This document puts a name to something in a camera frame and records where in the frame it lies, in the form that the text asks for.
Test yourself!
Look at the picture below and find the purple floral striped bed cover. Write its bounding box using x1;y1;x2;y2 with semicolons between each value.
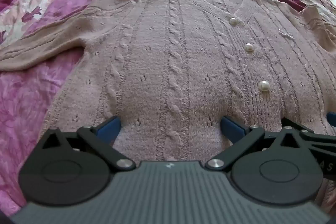
0;0;336;216

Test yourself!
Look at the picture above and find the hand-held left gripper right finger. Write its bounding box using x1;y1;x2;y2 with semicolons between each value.
205;116;311;171

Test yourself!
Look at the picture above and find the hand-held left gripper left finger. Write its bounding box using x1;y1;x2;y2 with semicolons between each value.
39;116;137;172

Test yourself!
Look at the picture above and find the pink knitted cardigan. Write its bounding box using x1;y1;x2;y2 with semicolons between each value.
0;0;336;211

